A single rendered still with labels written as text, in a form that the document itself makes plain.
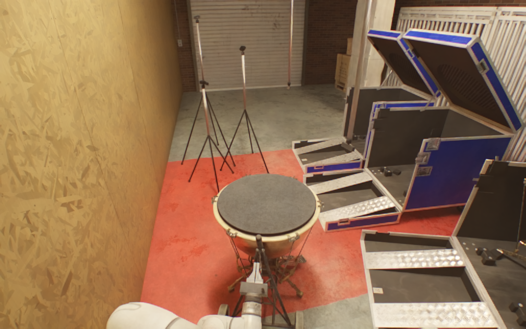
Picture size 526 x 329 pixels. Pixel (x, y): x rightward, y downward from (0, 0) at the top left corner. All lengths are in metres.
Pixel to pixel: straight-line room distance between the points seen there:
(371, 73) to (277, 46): 3.37
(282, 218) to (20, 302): 1.24
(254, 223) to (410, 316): 1.32
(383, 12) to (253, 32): 3.66
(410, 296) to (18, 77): 2.66
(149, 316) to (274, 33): 7.53
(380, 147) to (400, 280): 1.66
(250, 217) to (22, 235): 1.09
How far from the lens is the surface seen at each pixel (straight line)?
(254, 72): 7.93
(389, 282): 2.53
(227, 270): 2.45
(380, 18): 5.30
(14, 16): 1.41
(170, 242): 2.80
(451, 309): 2.43
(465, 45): 2.62
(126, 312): 0.89
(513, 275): 2.88
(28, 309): 1.26
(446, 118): 3.93
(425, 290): 2.59
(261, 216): 1.68
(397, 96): 4.66
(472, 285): 2.67
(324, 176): 3.47
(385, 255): 2.67
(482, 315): 2.47
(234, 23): 7.72
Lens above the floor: 1.90
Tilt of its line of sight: 30 degrees down
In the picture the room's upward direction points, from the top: 1 degrees counter-clockwise
